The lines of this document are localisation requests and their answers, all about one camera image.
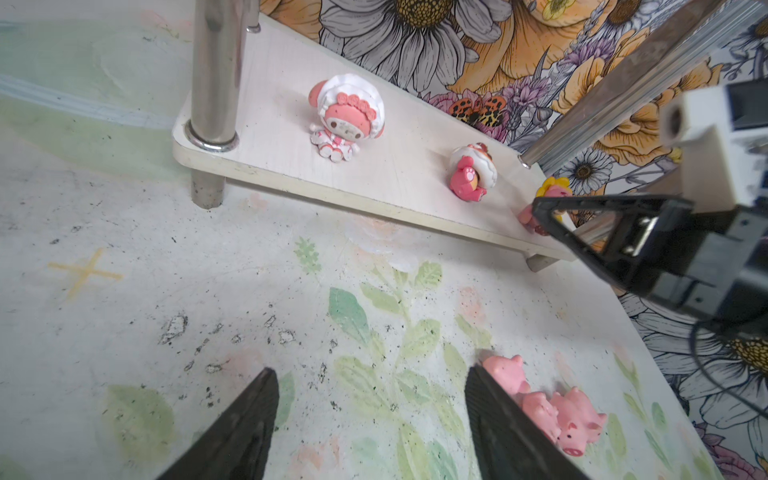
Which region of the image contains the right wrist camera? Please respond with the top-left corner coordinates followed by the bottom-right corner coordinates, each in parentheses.
top-left (660, 78), bottom-right (767, 213)

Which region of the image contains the pink bear orange donut toy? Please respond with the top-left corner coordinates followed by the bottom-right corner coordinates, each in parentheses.
top-left (448, 142), bottom-right (498, 202)

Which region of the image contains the white two-tier shelf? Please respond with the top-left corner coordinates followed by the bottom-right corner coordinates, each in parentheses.
top-left (173, 1), bottom-right (767, 271)

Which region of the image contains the pink pig toy upper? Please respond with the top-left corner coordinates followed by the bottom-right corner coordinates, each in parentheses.
top-left (482, 355), bottom-right (531, 397)

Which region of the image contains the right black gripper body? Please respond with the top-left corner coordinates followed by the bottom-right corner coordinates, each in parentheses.
top-left (602, 203), bottom-right (767, 324)

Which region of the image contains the pink pig toy left pair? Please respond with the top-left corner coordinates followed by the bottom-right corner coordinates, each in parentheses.
top-left (522, 391), bottom-right (561, 444)

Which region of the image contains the pink pig toy middle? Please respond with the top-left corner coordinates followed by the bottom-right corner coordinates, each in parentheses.
top-left (551, 387), bottom-right (608, 457)

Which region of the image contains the pink bear yellow flower toy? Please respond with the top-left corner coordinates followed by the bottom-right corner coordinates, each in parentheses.
top-left (518, 176), bottom-right (574, 236)

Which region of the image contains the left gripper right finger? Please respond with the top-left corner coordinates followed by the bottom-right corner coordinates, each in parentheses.
top-left (464, 365), bottom-right (588, 480)

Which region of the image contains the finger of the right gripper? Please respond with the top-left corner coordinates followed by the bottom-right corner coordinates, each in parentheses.
top-left (532, 194), bottom-right (690, 294)

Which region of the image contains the white hooded pink doll toy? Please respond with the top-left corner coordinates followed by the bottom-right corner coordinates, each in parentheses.
top-left (308, 73), bottom-right (386, 163)

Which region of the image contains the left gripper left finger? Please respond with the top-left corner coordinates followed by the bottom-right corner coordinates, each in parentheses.
top-left (159, 368), bottom-right (279, 480)

